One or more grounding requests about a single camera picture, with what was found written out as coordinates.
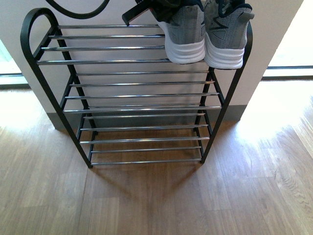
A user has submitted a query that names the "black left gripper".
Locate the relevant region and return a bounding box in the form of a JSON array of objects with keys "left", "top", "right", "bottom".
[{"left": 121, "top": 0, "right": 183, "bottom": 27}]

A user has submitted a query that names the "black metal shoe rack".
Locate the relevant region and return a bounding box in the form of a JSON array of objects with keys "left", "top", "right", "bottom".
[{"left": 20, "top": 8, "right": 243, "bottom": 168}]

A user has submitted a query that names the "grey sneaker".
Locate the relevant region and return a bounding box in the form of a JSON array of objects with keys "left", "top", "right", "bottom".
[
  {"left": 157, "top": 0, "right": 205, "bottom": 64},
  {"left": 204, "top": 0, "right": 254, "bottom": 70}
]

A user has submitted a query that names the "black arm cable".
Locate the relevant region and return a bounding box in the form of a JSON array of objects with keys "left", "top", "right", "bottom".
[{"left": 44, "top": 0, "right": 110, "bottom": 18}]

